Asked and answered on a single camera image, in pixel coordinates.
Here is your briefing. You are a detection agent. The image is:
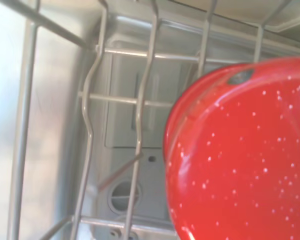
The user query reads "red speckled enamel mug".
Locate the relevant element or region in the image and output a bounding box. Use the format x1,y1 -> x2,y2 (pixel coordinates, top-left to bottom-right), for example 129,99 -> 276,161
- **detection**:
163,56 -> 300,240

